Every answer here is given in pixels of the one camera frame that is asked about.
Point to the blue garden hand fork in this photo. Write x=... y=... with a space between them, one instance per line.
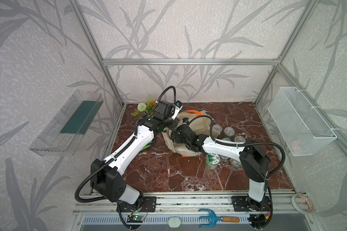
x=213 y=218

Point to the beige canvas bag orange handles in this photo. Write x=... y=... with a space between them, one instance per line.
x=199 y=122

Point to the green tree label seed jar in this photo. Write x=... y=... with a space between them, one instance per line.
x=212 y=161

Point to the green black garden glove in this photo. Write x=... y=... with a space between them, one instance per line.
x=147 y=146

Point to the white oval button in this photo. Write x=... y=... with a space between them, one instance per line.
x=174 y=222

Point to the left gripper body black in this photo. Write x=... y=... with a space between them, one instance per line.
x=170 y=123

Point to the green circuit board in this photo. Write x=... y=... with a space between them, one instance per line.
x=139 y=218

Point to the clear plastic wall shelf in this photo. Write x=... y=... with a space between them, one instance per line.
x=64 y=133

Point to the right base wiring bundle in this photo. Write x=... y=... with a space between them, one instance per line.
x=260 y=218

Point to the potted orange flower plant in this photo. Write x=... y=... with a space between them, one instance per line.
x=145 y=109

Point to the clear seed jar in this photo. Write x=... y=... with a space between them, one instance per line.
x=226 y=139
x=235 y=164

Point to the white wire mesh basket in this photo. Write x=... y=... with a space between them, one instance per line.
x=301 y=125

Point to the tape roll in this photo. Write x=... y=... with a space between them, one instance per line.
x=302 y=204

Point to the red label seed jar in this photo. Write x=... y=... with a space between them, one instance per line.
x=239 y=139

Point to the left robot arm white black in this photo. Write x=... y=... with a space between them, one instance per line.
x=107 y=174

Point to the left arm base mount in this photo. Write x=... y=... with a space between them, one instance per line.
x=143 y=204

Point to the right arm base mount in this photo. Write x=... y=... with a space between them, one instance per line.
x=244 y=204

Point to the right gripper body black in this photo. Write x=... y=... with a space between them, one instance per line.
x=178 y=139

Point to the purple label seed jar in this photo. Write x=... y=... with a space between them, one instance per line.
x=216 y=130

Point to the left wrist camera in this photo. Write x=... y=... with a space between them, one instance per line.
x=165 y=110

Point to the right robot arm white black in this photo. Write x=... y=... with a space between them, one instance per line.
x=252 y=158

